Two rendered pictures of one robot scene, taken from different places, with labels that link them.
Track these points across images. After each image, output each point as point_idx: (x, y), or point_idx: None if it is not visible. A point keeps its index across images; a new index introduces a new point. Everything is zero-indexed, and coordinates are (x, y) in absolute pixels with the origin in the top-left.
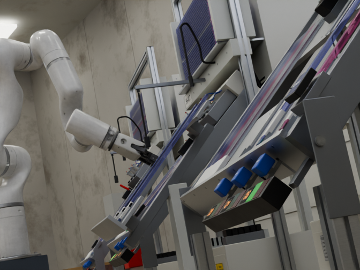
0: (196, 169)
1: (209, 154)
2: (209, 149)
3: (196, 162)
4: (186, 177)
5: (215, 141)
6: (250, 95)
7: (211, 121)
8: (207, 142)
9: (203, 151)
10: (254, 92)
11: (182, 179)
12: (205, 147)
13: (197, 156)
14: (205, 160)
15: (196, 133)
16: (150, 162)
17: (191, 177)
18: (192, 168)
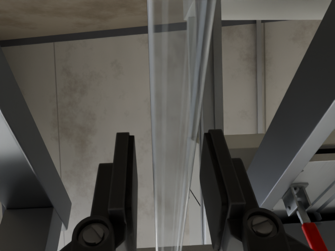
0: (289, 107)
1: (265, 148)
2: (264, 160)
3: (287, 133)
4: (313, 83)
5: (256, 178)
6: (204, 237)
7: (299, 232)
8: (266, 184)
9: (273, 162)
10: (202, 237)
11: (324, 74)
12: (268, 171)
13: (282, 152)
14: (272, 132)
15: (17, 219)
16: (109, 193)
17: (301, 79)
18: (297, 114)
